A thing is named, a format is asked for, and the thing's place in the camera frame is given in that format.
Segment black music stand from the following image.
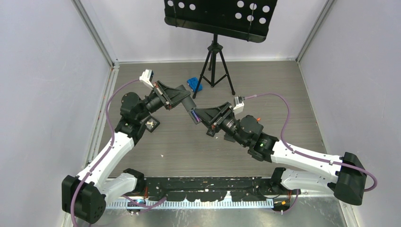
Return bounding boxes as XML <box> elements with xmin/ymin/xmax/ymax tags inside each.
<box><xmin>164</xmin><ymin>0</ymin><xmax>278</xmax><ymax>95</ymax></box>

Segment blue purple battery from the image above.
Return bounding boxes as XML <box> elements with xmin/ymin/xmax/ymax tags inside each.
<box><xmin>191</xmin><ymin>110</ymin><xmax>201</xmax><ymax>124</ymax></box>

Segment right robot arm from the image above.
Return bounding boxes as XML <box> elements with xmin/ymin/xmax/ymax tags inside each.
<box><xmin>191</xmin><ymin>103</ymin><xmax>367</xmax><ymax>206</ymax></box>

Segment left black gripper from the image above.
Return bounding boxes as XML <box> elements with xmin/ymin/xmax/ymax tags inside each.
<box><xmin>137</xmin><ymin>81</ymin><xmax>190</xmax><ymax>122</ymax></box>

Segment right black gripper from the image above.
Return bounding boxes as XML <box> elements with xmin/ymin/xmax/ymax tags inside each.
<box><xmin>194</xmin><ymin>102</ymin><xmax>248</xmax><ymax>147</ymax></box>

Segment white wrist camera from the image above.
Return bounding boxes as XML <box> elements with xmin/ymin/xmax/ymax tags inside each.
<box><xmin>139</xmin><ymin>69</ymin><xmax>154</xmax><ymax>89</ymax></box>
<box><xmin>233</xmin><ymin>96</ymin><xmax>245</xmax><ymax>115</ymax></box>

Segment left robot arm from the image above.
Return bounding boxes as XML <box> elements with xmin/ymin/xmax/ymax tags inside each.
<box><xmin>61</xmin><ymin>81</ymin><xmax>191</xmax><ymax>227</ymax></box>

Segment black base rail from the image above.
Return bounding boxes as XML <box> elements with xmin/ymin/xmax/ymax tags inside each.
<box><xmin>126</xmin><ymin>176</ymin><xmax>300</xmax><ymax>202</ymax></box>

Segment black battery cover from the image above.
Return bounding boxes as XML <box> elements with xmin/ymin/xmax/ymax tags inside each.
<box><xmin>224</xmin><ymin>134</ymin><xmax>236</xmax><ymax>143</ymax></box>

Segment black square frame box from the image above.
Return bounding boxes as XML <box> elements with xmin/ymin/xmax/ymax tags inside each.
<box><xmin>144</xmin><ymin>115</ymin><xmax>160</xmax><ymax>133</ymax></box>

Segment blue toy car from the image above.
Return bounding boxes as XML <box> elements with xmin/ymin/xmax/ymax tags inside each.
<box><xmin>187</xmin><ymin>77</ymin><xmax>203</xmax><ymax>92</ymax></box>

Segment black remote with buttons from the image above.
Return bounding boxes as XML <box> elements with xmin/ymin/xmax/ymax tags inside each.
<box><xmin>206</xmin><ymin>125</ymin><xmax>216</xmax><ymax>137</ymax></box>

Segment plain black remote control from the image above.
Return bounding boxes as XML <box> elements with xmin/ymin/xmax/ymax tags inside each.
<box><xmin>178</xmin><ymin>85</ymin><xmax>196</xmax><ymax>124</ymax></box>

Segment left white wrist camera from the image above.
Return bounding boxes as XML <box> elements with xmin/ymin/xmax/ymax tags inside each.
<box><xmin>139</xmin><ymin>69</ymin><xmax>154</xmax><ymax>89</ymax></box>

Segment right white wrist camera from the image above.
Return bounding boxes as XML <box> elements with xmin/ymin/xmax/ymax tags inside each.
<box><xmin>233</xmin><ymin>96</ymin><xmax>245</xmax><ymax>115</ymax></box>

